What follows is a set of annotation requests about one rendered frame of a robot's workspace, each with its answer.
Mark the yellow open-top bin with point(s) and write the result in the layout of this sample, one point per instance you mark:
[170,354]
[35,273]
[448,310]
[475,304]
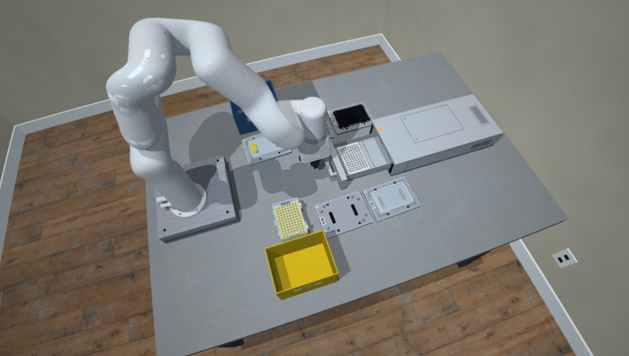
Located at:
[306,261]

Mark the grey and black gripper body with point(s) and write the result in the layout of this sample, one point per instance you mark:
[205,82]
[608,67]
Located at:
[310,153]

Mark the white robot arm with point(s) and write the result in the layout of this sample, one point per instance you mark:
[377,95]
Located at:
[151,69]

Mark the dark blue bin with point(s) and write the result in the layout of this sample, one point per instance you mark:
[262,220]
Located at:
[243,123]

